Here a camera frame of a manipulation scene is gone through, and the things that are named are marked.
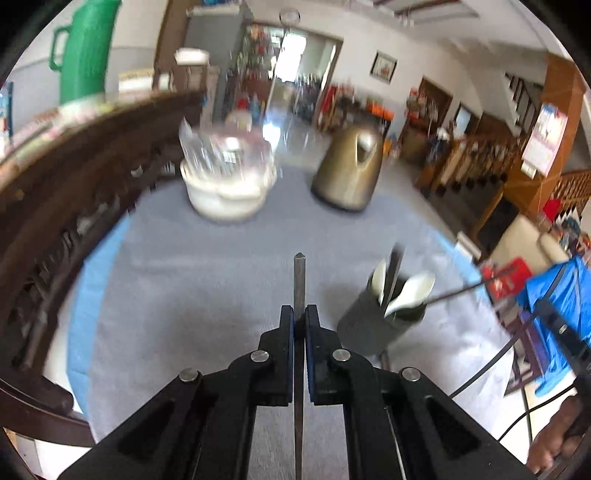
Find white rice cooker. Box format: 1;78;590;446
174;47;209;65

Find dark metal utensil holder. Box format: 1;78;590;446
337;272;428;356

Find wall calendar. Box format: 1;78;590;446
522;104;568;178

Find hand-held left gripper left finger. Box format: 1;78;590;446
58;305;296;480

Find dark wooden chopstick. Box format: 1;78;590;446
381;242;408;305
294;251;307;480
424;270;509;305

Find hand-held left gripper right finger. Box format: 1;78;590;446
304;305;539;480

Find beige chair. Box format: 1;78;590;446
492;215;571;268

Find white plastic spoons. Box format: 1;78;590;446
385;272;437;317

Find grey refrigerator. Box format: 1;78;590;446
182;4;254;93

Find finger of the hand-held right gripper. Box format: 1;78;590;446
537;300;591;374

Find white box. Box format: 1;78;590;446
455;231;483;257

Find green thermos jug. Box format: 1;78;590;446
50;0;122;104

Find white basin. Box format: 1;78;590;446
180;159;278;220

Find light blue undercloth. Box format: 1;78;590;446
66;215;132;416

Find white ceramic spoon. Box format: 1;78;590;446
372;261;389;305

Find black cable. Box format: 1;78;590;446
450;314;541;398
499;392;578;439

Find framed wall picture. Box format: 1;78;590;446
369;50;398;84

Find carved wooden sideboard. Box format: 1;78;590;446
0;90;208;446

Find pink plaid table runner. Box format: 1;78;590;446
0;99;153;158

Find bronze electric kettle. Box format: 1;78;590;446
310;126;385;212

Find blue fabric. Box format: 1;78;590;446
517;257;591;409

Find person's right hand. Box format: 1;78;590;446
527;396;589;474

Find grey tablecloth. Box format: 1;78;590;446
85;164;532;480

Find wooden stair railing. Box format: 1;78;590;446
418;134;527;236

